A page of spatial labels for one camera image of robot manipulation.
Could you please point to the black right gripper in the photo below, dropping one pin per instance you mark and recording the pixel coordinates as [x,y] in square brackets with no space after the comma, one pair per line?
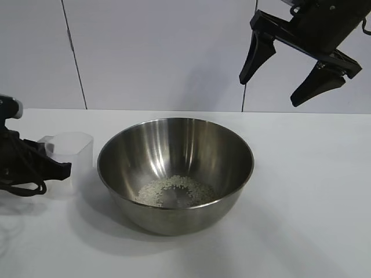
[316,29]

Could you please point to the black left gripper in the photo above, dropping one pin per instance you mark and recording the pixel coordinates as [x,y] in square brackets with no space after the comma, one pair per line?
[17,162]

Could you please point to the translucent plastic measuring cup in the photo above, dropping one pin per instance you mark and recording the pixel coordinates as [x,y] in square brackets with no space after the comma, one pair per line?
[81,162]

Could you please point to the white rice grains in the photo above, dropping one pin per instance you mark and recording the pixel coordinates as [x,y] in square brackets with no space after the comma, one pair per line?
[150,192]

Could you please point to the stainless steel mixing bowl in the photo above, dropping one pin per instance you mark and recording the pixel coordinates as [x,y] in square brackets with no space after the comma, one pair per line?
[174,150]

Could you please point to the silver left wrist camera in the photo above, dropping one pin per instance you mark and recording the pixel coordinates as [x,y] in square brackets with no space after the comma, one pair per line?
[10,105]

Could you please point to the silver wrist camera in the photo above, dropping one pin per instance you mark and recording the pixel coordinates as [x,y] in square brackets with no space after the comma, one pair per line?
[10,105]
[287,1]

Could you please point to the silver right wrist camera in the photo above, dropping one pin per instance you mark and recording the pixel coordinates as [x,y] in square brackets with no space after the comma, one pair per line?
[287,1]

